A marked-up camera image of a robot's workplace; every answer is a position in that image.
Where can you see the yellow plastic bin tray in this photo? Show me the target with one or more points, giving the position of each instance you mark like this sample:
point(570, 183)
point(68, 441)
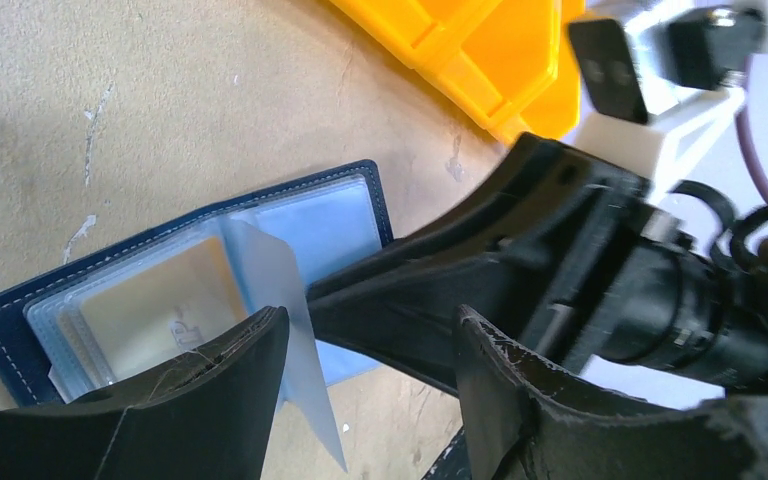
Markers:
point(507, 64)

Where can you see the blue leather card holder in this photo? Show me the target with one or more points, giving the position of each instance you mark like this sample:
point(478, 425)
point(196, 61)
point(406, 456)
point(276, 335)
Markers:
point(278, 242)

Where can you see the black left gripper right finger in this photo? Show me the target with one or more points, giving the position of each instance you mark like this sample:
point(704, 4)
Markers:
point(527, 418)

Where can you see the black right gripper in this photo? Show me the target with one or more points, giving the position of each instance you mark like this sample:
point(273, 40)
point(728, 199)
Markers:
point(618, 278)

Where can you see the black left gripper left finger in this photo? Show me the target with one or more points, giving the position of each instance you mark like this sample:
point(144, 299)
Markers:
point(205, 414)

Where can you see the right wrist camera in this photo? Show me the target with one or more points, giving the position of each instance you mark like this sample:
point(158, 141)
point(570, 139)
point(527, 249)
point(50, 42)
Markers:
point(664, 79)

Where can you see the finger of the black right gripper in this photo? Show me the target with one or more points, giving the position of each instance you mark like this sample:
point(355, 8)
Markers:
point(405, 318)

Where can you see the gold credit card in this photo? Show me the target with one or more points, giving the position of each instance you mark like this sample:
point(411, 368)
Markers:
point(174, 301)

